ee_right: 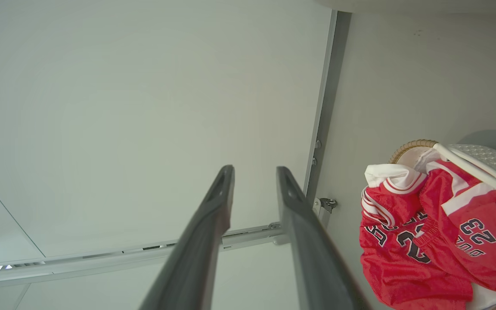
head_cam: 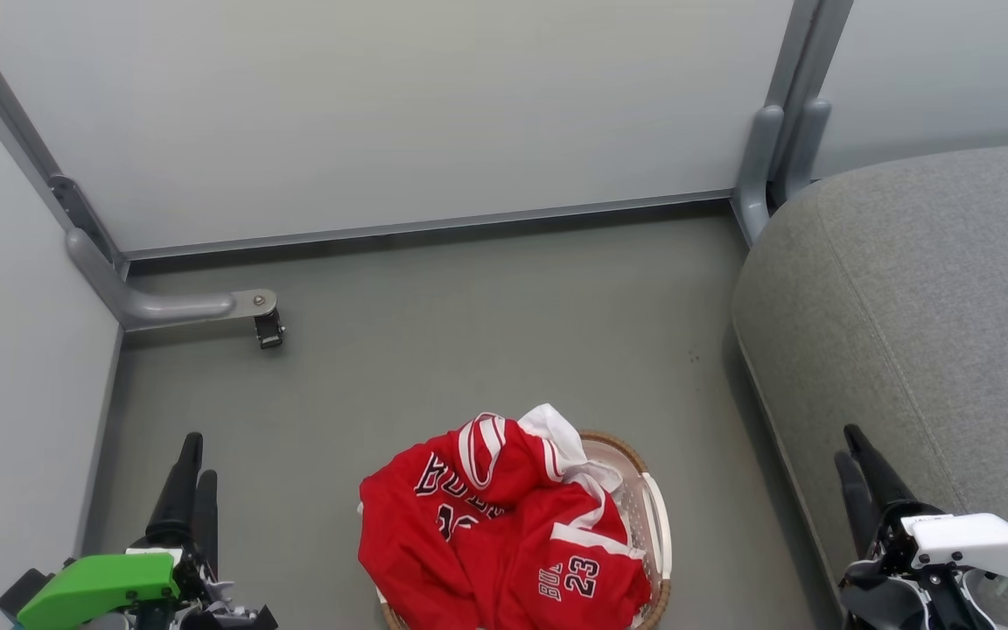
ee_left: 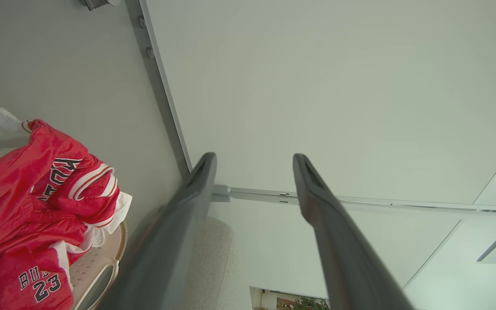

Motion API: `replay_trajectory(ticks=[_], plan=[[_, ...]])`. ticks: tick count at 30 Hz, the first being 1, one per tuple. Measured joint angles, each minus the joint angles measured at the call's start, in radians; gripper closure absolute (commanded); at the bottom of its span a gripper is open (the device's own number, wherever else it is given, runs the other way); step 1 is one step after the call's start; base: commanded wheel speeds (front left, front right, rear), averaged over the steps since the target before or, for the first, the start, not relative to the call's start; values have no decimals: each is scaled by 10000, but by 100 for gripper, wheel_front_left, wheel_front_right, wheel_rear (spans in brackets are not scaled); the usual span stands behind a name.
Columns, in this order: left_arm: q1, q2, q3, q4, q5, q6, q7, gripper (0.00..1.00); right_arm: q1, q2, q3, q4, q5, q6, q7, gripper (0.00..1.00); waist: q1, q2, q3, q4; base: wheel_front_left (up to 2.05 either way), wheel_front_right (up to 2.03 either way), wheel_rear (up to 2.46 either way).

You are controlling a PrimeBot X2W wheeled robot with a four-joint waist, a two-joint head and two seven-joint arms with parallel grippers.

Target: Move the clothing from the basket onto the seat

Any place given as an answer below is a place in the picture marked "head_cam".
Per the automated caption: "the black caster wheel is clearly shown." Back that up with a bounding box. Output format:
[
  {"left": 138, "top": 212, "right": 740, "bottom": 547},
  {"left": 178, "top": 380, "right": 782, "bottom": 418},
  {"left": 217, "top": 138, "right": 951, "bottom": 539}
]
[{"left": 254, "top": 308, "right": 286, "bottom": 351}]

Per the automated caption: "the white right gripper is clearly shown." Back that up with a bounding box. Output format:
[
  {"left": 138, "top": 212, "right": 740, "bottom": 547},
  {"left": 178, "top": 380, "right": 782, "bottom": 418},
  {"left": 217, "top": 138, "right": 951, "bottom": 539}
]
[{"left": 835, "top": 424, "right": 1008, "bottom": 630}]

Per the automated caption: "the grey partition foot bar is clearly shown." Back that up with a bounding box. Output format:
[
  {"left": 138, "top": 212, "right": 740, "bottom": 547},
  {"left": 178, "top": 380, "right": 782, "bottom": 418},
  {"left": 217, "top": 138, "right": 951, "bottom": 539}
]
[{"left": 66, "top": 227, "right": 279, "bottom": 332}]

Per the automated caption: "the red basketball jersey white trim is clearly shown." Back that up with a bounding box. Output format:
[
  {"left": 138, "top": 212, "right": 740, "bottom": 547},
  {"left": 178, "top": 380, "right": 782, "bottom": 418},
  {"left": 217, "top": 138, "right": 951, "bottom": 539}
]
[{"left": 358, "top": 404, "right": 627, "bottom": 630}]

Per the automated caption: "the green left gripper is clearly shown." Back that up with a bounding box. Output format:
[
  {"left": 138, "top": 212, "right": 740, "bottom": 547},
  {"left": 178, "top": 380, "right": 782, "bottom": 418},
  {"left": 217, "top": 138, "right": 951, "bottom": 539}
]
[{"left": 17, "top": 432, "right": 277, "bottom": 630}]

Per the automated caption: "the grey upright partition frame post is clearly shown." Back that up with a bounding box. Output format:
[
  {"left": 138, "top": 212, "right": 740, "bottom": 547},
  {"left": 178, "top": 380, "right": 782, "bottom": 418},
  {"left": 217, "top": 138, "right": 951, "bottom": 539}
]
[{"left": 766, "top": 0, "right": 855, "bottom": 211}]

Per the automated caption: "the grey partition foot bracket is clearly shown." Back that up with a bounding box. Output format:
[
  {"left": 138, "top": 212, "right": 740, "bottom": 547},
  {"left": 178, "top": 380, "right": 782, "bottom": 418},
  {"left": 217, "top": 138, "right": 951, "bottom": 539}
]
[
  {"left": 731, "top": 105, "right": 785, "bottom": 246},
  {"left": 782, "top": 96, "right": 833, "bottom": 207}
]

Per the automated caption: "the grey slanted partition frame post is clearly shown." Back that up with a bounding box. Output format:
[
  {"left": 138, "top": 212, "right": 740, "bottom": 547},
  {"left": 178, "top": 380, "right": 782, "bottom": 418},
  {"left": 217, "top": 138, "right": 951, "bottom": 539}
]
[{"left": 0, "top": 0, "right": 130, "bottom": 283}]

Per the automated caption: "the woven white laundry basket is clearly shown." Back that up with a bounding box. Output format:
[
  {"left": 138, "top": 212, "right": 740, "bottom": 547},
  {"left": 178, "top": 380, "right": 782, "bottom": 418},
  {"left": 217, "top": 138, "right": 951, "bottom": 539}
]
[{"left": 379, "top": 429, "right": 673, "bottom": 630}]

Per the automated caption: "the grey fabric sofa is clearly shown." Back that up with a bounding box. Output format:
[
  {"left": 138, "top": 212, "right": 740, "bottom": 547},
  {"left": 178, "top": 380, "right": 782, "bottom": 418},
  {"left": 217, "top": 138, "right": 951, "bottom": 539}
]
[{"left": 731, "top": 142, "right": 1008, "bottom": 630}]

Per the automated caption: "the red basketball shorts number 23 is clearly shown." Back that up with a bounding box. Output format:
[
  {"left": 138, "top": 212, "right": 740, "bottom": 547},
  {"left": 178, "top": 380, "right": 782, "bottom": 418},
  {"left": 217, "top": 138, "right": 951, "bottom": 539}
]
[{"left": 456, "top": 481, "right": 652, "bottom": 630}]

